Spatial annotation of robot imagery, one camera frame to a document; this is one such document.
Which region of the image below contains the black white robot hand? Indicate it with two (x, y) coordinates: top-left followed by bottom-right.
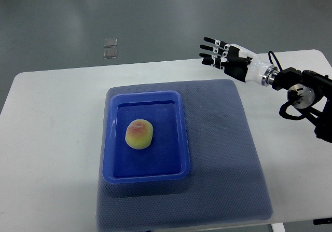
(199, 37), (278, 86)

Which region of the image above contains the yellow-green pink peach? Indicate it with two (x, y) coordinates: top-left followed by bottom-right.
(125, 119), (154, 149)

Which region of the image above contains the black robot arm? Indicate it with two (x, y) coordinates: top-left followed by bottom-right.
(267, 51), (331, 143)

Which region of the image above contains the upper grey floor plate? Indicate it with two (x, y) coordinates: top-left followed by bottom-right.
(104, 38), (117, 48)

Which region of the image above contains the blue plastic tray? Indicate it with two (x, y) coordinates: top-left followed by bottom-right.
(102, 90), (190, 184)

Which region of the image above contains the grey-blue textured mat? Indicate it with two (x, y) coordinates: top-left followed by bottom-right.
(96, 79), (273, 231)

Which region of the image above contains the white table leg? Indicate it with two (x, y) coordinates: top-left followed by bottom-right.
(271, 223), (286, 232)

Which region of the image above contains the black table edge bracket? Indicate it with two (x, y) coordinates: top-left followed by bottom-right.
(313, 217), (332, 225)

